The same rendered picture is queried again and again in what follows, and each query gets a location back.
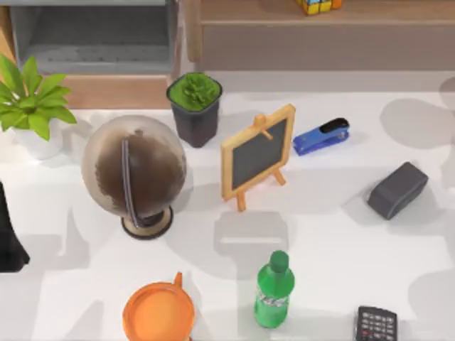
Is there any wooden framed blackboard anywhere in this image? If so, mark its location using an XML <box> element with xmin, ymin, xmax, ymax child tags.
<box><xmin>220</xmin><ymin>103</ymin><xmax>296</xmax><ymax>213</ymax></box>

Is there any green plant in black pot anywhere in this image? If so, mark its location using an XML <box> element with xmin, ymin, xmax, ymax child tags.
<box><xmin>166</xmin><ymin>72</ymin><xmax>223</xmax><ymax>149</ymax></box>

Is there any brown globe on stand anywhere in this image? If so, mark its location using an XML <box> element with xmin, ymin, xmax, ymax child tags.
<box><xmin>80</xmin><ymin>115</ymin><xmax>188</xmax><ymax>241</ymax></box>

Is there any blue and black stapler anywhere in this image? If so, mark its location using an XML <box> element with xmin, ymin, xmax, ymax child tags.
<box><xmin>292</xmin><ymin>117</ymin><xmax>351</xmax><ymax>156</ymax></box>

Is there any green bottle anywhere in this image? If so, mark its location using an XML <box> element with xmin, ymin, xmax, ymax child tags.
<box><xmin>253</xmin><ymin>250</ymin><xmax>296</xmax><ymax>328</ymax></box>

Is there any orange cup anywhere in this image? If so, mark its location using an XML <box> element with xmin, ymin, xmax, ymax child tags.
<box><xmin>122</xmin><ymin>271</ymin><xmax>196</xmax><ymax>341</ymax></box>

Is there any wooden open shelf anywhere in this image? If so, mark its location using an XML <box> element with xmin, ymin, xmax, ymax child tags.
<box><xmin>184</xmin><ymin>0</ymin><xmax>455</xmax><ymax>72</ymax></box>

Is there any dark grey rounded box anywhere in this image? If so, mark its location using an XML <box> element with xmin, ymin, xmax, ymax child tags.
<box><xmin>367</xmin><ymin>161</ymin><xmax>429</xmax><ymax>222</ymax></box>

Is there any coloured puzzle cube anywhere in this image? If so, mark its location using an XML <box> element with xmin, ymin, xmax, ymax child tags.
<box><xmin>296</xmin><ymin>0</ymin><xmax>344</xmax><ymax>16</ymax></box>

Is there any grey cabinet with dark inside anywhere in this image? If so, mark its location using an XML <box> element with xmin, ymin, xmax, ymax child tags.
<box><xmin>9</xmin><ymin>0</ymin><xmax>178</xmax><ymax>76</ymax></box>

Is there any leafy plant in white pot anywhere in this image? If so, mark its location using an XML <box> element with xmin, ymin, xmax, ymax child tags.
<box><xmin>0</xmin><ymin>53</ymin><xmax>78</xmax><ymax>161</ymax></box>

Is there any black calculator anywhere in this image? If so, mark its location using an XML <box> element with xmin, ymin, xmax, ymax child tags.
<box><xmin>353</xmin><ymin>305</ymin><xmax>398</xmax><ymax>341</ymax></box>

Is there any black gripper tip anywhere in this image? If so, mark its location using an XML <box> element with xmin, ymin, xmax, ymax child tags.
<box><xmin>0</xmin><ymin>181</ymin><xmax>31</xmax><ymax>274</ymax></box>

